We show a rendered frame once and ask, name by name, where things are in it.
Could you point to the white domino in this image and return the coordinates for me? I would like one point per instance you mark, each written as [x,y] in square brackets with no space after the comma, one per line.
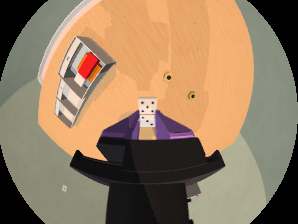
[147,107]

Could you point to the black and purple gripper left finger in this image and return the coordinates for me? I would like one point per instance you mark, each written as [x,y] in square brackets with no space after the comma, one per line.
[124,128]

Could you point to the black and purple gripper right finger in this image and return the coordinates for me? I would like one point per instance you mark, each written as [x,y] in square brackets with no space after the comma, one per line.
[170,128]

